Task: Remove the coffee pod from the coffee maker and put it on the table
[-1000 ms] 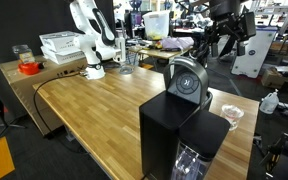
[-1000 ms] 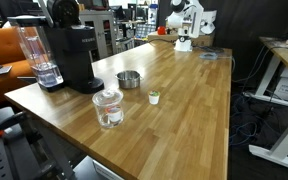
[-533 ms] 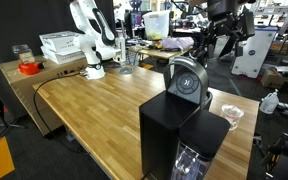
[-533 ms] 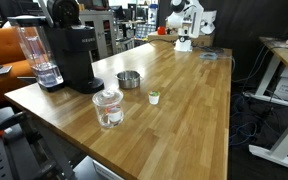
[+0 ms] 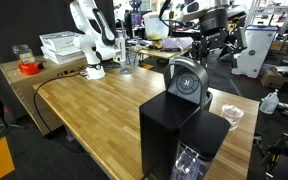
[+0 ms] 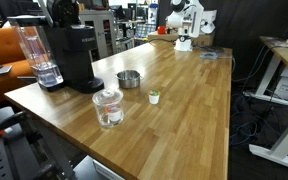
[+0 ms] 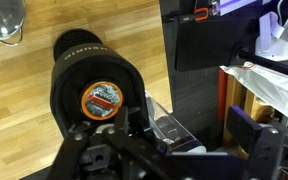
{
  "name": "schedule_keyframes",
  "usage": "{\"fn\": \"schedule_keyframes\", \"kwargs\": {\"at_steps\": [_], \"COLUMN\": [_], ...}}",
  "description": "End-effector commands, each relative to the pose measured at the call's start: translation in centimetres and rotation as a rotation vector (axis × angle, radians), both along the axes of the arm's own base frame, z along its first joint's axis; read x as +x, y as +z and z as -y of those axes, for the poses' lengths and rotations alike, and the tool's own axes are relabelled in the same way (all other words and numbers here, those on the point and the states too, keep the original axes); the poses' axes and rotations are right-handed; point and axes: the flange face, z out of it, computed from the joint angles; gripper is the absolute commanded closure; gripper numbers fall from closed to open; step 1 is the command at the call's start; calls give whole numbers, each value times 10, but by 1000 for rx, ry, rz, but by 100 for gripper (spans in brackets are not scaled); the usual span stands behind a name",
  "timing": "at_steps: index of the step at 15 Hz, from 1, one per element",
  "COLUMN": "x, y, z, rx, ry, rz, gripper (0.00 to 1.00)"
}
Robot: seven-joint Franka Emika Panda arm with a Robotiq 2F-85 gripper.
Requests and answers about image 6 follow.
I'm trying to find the black pod coffee maker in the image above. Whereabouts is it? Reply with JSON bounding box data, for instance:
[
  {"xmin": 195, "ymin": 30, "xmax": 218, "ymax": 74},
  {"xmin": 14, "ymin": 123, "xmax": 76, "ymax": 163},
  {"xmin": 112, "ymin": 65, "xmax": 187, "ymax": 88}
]
[{"xmin": 42, "ymin": 0, "xmax": 105, "ymax": 94}]

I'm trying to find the black clamp stand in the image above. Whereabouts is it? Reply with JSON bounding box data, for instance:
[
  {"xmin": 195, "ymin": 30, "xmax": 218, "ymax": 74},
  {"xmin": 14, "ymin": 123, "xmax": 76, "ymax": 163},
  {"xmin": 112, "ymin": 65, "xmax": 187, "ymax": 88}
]
[{"xmin": 0, "ymin": 111, "xmax": 77, "ymax": 180}]

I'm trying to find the blue floor cable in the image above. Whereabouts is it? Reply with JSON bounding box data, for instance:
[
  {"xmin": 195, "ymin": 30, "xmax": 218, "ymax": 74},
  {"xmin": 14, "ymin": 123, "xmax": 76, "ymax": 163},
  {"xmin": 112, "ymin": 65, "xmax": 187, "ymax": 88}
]
[{"xmin": 229, "ymin": 93, "xmax": 268, "ymax": 148}]

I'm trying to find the clear plastic cup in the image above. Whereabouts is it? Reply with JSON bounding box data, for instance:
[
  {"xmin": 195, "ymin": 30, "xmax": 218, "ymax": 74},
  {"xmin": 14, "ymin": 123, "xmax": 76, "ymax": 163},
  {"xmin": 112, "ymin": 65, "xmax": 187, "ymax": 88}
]
[{"xmin": 91, "ymin": 87, "xmax": 125, "ymax": 129}]

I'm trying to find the white-legged wooden desk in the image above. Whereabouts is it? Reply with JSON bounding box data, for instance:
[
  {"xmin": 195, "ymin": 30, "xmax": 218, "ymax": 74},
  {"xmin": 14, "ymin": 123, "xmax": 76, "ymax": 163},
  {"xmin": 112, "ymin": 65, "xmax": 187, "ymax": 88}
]
[{"xmin": 243, "ymin": 35, "xmax": 288, "ymax": 174}]

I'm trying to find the small steel pot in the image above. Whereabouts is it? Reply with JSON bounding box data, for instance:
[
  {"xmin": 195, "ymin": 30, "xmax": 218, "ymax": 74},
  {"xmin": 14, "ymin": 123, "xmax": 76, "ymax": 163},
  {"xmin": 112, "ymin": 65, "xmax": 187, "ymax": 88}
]
[{"xmin": 114, "ymin": 69, "xmax": 144, "ymax": 90}]

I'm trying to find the clear water tank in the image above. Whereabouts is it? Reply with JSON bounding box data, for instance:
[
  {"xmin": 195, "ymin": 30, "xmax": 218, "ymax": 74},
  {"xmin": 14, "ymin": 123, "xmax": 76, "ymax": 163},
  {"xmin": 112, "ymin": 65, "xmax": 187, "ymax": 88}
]
[{"xmin": 7, "ymin": 14, "xmax": 65, "ymax": 89}]

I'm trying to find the grey metal cabinet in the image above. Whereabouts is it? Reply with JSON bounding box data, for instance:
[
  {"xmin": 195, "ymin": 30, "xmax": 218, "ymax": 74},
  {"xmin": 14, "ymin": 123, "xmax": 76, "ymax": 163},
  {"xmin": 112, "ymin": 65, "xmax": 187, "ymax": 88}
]
[{"xmin": 78, "ymin": 9, "xmax": 118, "ymax": 61}]

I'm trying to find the orange couch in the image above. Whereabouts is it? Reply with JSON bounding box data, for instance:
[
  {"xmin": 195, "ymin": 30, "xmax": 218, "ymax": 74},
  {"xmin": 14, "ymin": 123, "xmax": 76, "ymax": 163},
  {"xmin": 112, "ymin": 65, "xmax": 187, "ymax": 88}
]
[{"xmin": 0, "ymin": 26, "xmax": 38, "ymax": 111}]

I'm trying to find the blue wire rack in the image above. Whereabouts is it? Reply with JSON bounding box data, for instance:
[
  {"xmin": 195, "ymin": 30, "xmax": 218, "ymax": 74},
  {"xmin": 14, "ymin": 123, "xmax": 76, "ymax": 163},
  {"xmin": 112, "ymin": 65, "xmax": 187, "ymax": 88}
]
[{"xmin": 135, "ymin": 23, "xmax": 157, "ymax": 40}]

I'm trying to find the coffee pod green lid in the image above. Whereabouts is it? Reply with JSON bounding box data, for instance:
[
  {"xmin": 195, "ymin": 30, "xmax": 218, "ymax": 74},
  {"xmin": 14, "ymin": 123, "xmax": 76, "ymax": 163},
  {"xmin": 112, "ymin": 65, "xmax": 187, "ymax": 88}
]
[{"xmin": 148, "ymin": 89, "xmax": 161, "ymax": 105}]

